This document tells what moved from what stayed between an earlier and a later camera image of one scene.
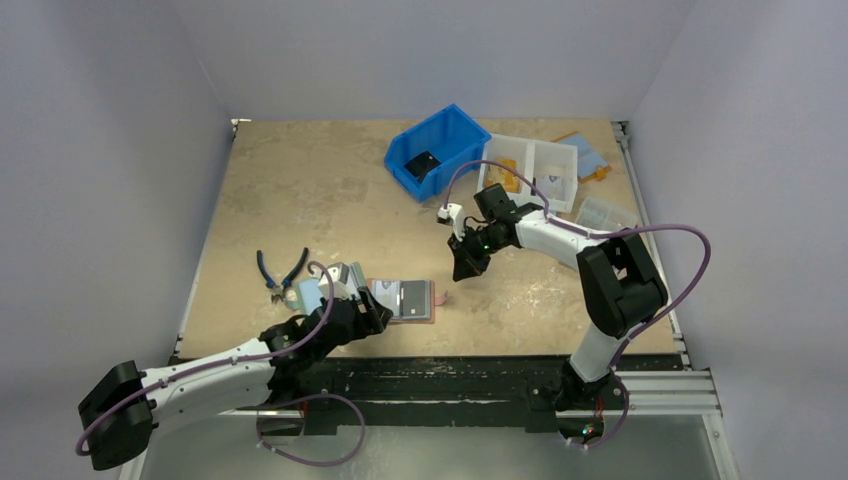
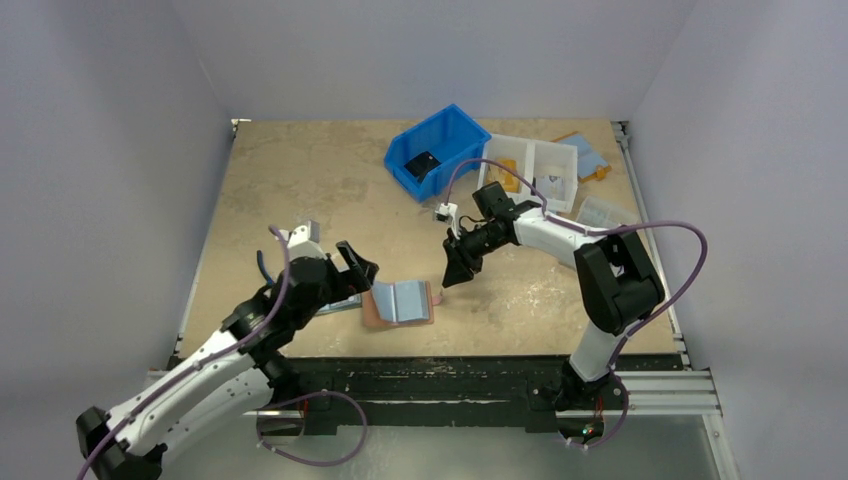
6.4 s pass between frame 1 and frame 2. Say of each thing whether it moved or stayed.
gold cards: stayed
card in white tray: stayed
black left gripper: moved
